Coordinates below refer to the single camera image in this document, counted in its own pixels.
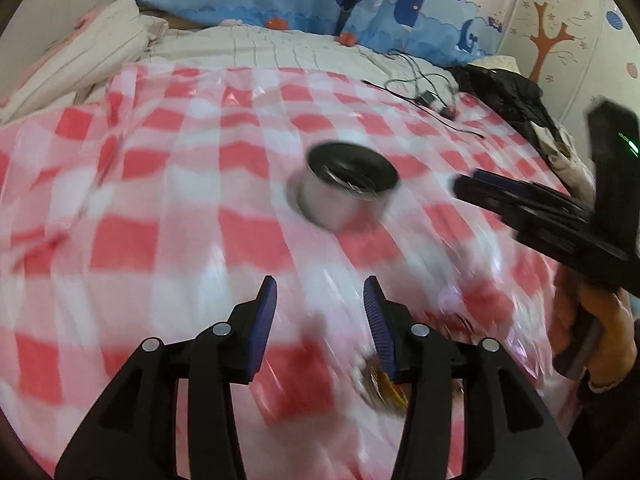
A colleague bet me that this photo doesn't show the white quilted bed sheet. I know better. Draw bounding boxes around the white quilted bed sheet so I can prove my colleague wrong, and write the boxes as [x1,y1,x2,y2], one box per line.
[145,24,458,93]

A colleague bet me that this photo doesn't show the person's right forearm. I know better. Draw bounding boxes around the person's right forearm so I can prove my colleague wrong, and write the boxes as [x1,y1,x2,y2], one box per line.
[570,377,640,466]

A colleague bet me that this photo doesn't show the round metal tin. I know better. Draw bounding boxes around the round metal tin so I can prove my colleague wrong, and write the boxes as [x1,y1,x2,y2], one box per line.
[296,140,402,233]

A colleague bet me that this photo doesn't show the person's right hand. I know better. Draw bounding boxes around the person's right hand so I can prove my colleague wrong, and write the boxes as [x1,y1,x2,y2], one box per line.
[551,267,638,392]

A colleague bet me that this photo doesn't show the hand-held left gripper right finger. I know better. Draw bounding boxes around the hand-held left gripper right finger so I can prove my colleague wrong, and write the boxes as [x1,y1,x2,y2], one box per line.
[362,275,583,480]

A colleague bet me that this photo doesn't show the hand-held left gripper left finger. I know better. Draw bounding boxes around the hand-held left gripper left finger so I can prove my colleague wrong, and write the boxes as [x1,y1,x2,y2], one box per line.
[54,275,278,480]

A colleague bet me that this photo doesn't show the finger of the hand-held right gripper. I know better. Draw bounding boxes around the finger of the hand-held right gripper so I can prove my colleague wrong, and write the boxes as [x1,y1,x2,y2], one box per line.
[472,169,592,219]
[452,176,587,234]

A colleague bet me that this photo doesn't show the beige garment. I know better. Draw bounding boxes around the beige garment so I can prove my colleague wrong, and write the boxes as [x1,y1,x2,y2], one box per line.
[537,122,598,203]

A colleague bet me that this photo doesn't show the red white checkered plastic cloth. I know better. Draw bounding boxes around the red white checkered plastic cloth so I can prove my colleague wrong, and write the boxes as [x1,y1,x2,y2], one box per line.
[0,57,586,480]

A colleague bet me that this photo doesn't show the folded white striped blanket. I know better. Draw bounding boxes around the folded white striped blanket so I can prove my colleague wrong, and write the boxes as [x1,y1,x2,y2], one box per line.
[0,0,171,125]

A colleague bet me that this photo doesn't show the orange tree wall sticker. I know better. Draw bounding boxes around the orange tree wall sticker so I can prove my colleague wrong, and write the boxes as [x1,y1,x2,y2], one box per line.
[527,1,576,84]

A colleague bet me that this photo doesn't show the black cable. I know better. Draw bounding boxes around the black cable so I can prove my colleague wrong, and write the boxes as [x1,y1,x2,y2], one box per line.
[360,49,487,140]

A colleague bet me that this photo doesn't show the black jacket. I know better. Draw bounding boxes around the black jacket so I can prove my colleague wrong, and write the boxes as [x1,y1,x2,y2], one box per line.
[452,62,563,161]

